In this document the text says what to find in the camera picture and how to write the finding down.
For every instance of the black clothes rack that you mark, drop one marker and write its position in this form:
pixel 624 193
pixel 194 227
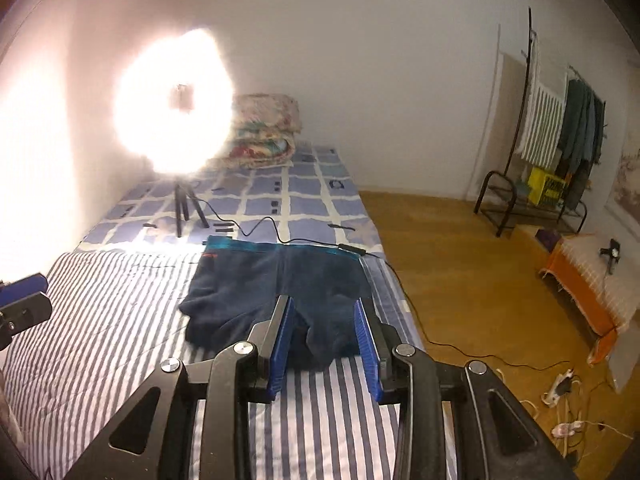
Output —
pixel 525 85

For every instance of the yellow box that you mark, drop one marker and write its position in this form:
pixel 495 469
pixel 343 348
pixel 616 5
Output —
pixel 542 185

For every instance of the orange stool with white cover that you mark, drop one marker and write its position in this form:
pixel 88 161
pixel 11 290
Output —
pixel 560 265

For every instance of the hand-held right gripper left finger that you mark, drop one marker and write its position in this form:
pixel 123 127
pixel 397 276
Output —
pixel 280 340

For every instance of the small black device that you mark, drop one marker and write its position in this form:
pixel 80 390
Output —
pixel 610 255

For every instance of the wall poster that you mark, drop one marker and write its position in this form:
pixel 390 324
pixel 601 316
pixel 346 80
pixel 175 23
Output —
pixel 627 180

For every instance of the folded floral quilt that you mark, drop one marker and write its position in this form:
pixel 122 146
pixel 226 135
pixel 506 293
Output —
pixel 265 130

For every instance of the purple box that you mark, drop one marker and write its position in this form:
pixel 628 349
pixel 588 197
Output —
pixel 547 240

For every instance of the dark hanging clothes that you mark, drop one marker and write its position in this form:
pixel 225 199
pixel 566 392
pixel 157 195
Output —
pixel 580 120

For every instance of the blue checkered bed sheet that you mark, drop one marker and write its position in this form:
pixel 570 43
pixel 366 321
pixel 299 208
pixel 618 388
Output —
pixel 280 195

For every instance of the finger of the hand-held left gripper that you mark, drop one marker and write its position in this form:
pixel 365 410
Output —
pixel 25 317
pixel 22 289

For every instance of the green striped towel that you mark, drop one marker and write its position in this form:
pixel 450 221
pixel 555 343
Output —
pixel 542 120

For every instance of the white power plug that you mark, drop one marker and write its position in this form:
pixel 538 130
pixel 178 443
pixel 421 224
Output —
pixel 567 429

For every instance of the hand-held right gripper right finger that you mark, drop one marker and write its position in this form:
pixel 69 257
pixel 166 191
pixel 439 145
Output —
pixel 367 345

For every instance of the white leaning board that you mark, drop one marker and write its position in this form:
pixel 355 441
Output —
pixel 500 135

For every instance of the black mini tripod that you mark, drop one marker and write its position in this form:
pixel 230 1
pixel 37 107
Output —
pixel 179 205

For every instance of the white power strip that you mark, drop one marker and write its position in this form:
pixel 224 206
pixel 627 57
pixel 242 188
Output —
pixel 557 387

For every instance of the striped bed sheet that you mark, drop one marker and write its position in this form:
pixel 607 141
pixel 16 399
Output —
pixel 100 335

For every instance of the teal plaid fleece jacket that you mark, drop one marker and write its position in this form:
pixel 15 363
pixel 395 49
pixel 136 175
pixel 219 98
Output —
pixel 260 275

